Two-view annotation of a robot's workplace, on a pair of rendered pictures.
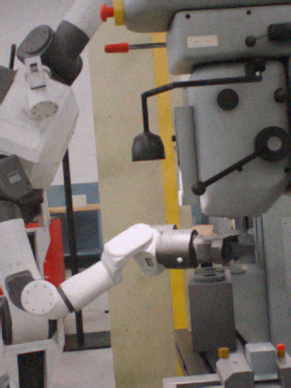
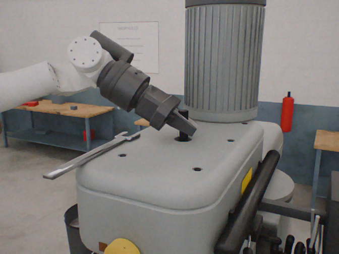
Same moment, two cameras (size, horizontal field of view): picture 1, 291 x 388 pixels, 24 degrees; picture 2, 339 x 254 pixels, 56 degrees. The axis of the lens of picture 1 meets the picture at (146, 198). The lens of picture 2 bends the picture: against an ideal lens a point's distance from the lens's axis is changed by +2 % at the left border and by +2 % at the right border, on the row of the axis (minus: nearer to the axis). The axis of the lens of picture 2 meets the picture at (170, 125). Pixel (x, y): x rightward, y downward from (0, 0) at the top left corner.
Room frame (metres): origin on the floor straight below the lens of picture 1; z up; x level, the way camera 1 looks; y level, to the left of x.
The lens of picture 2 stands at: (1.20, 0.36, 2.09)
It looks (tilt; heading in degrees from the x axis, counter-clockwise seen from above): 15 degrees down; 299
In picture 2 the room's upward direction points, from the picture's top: straight up
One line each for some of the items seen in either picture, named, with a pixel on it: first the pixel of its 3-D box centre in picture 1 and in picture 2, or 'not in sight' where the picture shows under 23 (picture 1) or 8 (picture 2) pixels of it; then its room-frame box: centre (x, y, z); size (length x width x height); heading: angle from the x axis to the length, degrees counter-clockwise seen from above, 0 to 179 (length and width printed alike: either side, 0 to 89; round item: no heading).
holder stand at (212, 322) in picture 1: (211, 307); not in sight; (1.96, -0.16, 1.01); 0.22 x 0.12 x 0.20; 175
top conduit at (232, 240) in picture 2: not in sight; (254, 189); (1.34, -0.24, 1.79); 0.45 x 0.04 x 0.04; 93
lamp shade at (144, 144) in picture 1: (147, 145); not in sight; (1.47, -0.01, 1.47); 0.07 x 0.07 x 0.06
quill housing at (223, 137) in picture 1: (238, 139); not in sight; (1.48, -0.20, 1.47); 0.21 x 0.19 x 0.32; 3
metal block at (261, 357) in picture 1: (261, 361); not in sight; (1.38, -0.21, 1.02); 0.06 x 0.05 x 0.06; 1
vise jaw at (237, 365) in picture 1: (234, 371); not in sight; (1.38, -0.15, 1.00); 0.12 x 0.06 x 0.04; 1
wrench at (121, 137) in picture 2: not in sight; (98, 151); (1.58, -0.05, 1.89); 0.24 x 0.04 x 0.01; 95
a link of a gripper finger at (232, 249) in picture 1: (239, 250); not in sight; (1.45, -0.19, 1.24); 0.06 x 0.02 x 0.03; 68
